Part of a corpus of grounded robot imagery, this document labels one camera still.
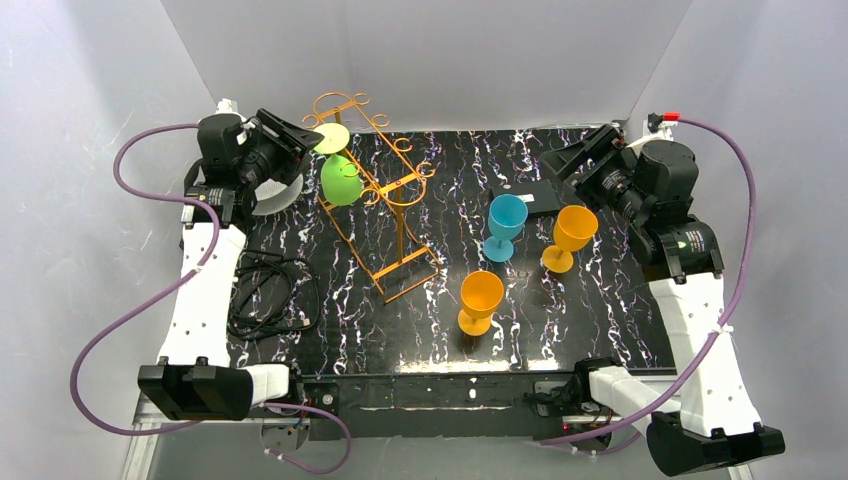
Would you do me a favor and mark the blue wine glass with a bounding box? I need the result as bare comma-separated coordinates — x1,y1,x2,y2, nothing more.
483,194,529,263

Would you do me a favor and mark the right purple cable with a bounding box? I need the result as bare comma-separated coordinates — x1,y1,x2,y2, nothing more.
539,112,758,457

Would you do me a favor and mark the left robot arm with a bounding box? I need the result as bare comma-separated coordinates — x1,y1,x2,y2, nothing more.
138,109,324,421

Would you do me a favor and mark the gold wire wine glass rack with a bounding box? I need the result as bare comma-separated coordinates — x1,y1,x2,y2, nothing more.
301,91,444,306

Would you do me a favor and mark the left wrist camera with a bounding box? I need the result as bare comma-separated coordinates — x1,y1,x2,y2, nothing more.
215,98,252,145

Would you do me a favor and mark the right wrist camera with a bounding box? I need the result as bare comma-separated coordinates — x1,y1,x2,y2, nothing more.
628,112,681,153

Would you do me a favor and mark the green wine glass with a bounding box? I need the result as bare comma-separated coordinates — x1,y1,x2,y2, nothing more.
314,123,363,206

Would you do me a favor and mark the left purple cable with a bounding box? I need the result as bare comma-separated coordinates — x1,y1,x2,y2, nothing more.
68,123,352,476

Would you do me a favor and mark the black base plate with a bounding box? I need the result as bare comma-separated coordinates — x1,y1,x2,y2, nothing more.
288,372,619,440

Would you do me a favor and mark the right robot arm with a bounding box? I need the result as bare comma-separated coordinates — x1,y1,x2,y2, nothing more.
541,112,785,477

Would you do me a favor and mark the purple cable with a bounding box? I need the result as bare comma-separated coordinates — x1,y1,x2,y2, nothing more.
68,123,352,476
539,112,758,457

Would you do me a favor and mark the black coiled cable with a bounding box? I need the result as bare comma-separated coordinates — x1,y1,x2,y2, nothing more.
225,250,322,344

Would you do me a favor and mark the black flat box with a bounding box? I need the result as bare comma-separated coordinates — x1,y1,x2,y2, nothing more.
488,180,563,219

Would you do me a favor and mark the orange wine glass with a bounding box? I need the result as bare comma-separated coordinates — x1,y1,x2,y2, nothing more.
541,205,599,274
457,270,505,337

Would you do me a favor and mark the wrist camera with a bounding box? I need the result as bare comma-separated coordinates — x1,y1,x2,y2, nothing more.
628,112,681,153
215,98,252,145

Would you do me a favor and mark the white filament spool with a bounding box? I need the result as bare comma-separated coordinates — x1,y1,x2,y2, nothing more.
252,174,304,216

